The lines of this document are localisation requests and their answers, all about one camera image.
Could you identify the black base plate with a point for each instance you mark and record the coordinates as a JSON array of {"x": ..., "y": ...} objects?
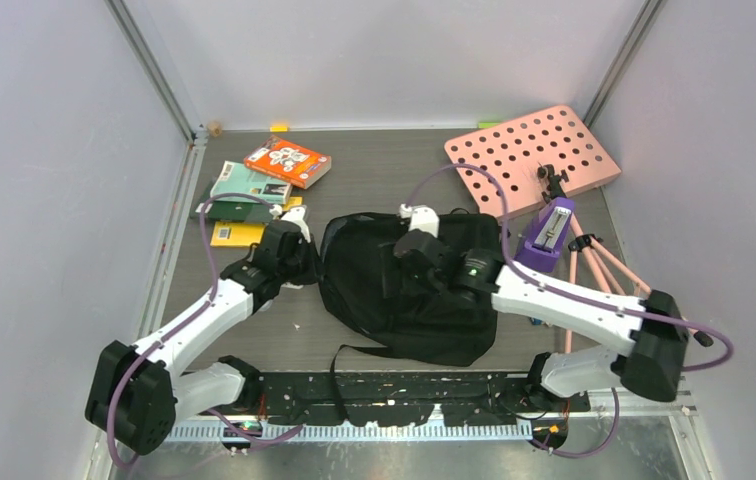
[{"x": 462, "y": 398}]

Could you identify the yellow book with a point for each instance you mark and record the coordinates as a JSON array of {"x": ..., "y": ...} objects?
[{"x": 237, "y": 224}]

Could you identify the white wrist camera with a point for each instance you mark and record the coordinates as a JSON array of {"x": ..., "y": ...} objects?
[
  {"x": 420, "y": 218},
  {"x": 296, "y": 215}
]

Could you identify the pink perforated stand board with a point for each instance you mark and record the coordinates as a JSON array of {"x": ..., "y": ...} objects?
[{"x": 515, "y": 151}]

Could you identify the pink tripod legs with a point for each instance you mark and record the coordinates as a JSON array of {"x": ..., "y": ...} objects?
[{"x": 599, "y": 259}]

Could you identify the small wooden cork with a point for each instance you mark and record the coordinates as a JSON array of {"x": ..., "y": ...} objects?
[{"x": 214, "y": 128}]

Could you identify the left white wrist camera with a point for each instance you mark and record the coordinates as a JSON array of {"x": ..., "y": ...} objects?
[{"x": 296, "y": 215}]

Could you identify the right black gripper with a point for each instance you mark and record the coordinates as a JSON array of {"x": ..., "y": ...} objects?
[{"x": 389, "y": 263}]

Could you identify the teal book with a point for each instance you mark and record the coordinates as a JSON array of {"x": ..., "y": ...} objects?
[{"x": 235, "y": 178}]

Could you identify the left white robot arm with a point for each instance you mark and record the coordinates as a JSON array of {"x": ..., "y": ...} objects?
[{"x": 141, "y": 391}]

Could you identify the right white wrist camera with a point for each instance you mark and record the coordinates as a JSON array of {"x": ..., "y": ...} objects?
[{"x": 420, "y": 218}]

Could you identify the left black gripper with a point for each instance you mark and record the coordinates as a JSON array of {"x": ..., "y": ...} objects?
[{"x": 314, "y": 267}]

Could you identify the slotted aluminium rail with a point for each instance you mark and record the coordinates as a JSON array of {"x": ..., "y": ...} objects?
[{"x": 207, "y": 430}]

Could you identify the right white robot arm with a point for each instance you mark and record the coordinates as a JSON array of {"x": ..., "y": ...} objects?
[{"x": 640, "y": 343}]

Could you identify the dark green book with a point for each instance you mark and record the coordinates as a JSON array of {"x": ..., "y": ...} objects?
[{"x": 242, "y": 210}]

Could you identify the green block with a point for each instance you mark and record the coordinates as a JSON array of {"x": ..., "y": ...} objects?
[{"x": 488, "y": 124}]

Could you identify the purple metronome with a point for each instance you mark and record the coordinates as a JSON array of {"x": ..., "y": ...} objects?
[{"x": 543, "y": 238}]

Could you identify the orange book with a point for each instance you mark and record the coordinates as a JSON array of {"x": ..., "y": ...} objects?
[{"x": 289, "y": 162}]

